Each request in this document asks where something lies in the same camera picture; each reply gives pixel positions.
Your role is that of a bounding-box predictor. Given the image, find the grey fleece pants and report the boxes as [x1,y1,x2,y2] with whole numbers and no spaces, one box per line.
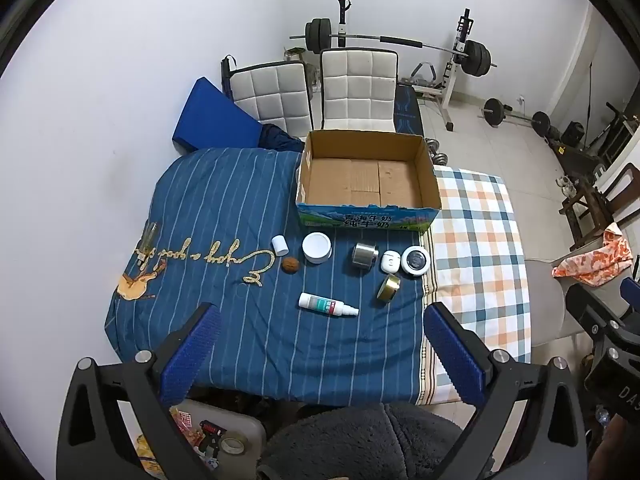
[255,402,493,480]

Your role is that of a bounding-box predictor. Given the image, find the clear packing tape roll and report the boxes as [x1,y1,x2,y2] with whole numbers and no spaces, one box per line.
[220,436,249,459]

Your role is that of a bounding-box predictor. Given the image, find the yellow packet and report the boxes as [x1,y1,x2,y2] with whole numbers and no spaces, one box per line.
[134,434,162,477]

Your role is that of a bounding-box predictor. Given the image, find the white round jar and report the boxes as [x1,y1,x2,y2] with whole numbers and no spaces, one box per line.
[302,231,333,265]

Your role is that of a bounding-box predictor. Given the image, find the beige plastic stool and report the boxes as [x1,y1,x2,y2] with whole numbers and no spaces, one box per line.
[165,399,266,480]

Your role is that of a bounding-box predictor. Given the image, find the black speaker box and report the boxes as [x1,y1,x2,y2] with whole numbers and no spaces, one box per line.
[560,121,587,149]

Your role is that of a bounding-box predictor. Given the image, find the printed cardboard box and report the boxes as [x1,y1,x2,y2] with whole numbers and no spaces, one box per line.
[295,130,442,233]

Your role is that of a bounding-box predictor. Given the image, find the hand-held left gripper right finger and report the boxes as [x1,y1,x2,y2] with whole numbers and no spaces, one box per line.
[424,302,588,480]

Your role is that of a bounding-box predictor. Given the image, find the silver metal cylinder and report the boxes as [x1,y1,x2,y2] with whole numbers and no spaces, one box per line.
[350,242,381,277]

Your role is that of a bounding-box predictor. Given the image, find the blue striped blanket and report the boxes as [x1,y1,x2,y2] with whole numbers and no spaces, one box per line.
[104,147,436,406]

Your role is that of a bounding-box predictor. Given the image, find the white quilted chair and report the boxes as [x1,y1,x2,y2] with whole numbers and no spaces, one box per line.
[227,60,315,138]
[319,47,399,133]

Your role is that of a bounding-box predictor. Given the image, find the dark blue cloth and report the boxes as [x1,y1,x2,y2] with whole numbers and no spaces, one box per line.
[260,124,307,153]

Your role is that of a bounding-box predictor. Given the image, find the white spray bottle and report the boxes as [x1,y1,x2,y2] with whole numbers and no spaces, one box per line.
[298,292,360,317]

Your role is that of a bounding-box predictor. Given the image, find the small barbell with black plates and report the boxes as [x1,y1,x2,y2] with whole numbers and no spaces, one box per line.
[480,97,551,136]

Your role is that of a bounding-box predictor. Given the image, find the blue foam cushion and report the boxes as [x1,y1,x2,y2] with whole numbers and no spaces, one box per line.
[171,76,266,152]

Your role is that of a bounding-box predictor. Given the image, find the clear glass bottle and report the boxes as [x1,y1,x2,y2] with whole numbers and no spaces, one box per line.
[139,221,160,261]

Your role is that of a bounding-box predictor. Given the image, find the grey upholstered seat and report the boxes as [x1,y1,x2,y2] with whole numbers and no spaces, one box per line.
[522,255,581,348]

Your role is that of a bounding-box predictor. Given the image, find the white weight bench rack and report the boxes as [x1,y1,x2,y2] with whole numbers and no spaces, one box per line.
[332,0,476,133]

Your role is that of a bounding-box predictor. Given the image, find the gold tape roll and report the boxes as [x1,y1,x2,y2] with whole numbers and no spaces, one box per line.
[376,274,401,305]

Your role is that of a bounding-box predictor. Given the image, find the small dumbbell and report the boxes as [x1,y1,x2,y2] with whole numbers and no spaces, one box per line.
[426,137,449,166]

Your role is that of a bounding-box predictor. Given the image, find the dark wooden stool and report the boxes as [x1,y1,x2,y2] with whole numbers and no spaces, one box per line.
[560,182,616,251]

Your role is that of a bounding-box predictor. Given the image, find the orange floral cloth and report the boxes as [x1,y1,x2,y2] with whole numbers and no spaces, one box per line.
[551,222,635,287]

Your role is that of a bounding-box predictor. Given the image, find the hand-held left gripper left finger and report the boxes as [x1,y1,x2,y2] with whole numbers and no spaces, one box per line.
[56,302,222,480]

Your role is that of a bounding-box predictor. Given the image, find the black glue gun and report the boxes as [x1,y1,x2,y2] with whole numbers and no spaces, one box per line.
[197,420,224,461]

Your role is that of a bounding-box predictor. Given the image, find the black exercise machine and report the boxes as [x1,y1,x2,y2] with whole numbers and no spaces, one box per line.
[585,102,640,171]

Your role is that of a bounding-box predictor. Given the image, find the black round tin white rim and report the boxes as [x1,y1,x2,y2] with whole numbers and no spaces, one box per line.
[401,246,431,280]

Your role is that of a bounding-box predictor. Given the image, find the plaid bed sheet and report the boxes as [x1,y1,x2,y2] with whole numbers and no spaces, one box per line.
[415,164,532,405]

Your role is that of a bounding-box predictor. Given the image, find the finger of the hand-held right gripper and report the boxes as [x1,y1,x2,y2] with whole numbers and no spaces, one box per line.
[619,275,640,307]
[564,280,640,348]

